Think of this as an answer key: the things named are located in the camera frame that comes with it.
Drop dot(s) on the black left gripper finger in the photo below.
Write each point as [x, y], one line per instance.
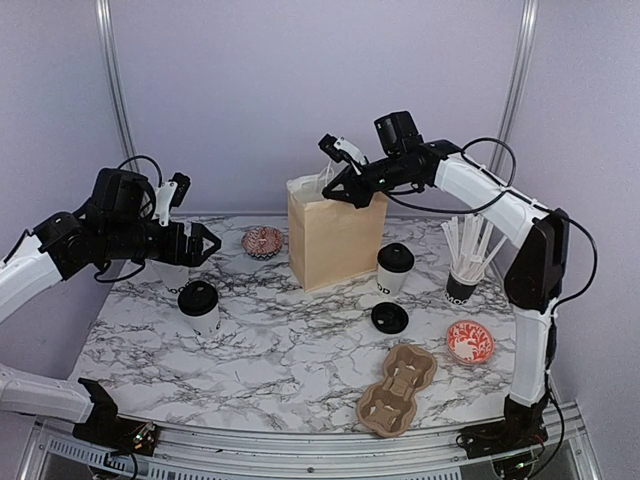
[197, 257]
[201, 238]

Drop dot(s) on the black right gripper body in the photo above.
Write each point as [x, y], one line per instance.
[393, 173]

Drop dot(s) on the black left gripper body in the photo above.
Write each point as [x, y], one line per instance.
[123, 240]

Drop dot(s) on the stack of white cups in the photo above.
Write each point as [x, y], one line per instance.
[174, 278]

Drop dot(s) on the brown paper takeout bag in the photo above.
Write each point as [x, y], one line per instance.
[330, 241]

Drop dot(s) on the black coffee cup lid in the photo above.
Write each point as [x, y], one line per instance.
[396, 258]

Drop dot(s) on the brown cardboard cup carrier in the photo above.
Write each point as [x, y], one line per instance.
[389, 406]

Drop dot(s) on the white paper coffee cup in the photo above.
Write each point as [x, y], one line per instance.
[390, 283]

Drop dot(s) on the right arm base board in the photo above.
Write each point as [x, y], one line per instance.
[500, 437]

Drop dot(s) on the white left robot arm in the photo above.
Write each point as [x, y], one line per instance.
[50, 253]

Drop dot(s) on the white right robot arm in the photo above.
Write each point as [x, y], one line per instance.
[533, 283]

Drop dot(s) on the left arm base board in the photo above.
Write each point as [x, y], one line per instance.
[121, 434]

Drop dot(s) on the red patterned bowl left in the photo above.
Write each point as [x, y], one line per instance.
[263, 242]

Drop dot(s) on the stack of black lids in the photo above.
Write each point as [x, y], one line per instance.
[389, 318]

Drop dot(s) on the black cup holding straws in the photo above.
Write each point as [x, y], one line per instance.
[458, 289]

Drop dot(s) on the red floral bowl right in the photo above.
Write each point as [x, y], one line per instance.
[469, 342]

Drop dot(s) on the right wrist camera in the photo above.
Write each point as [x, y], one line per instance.
[341, 150]

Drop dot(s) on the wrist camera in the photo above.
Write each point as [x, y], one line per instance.
[170, 195]
[341, 150]

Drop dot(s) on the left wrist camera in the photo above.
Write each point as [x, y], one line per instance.
[170, 195]

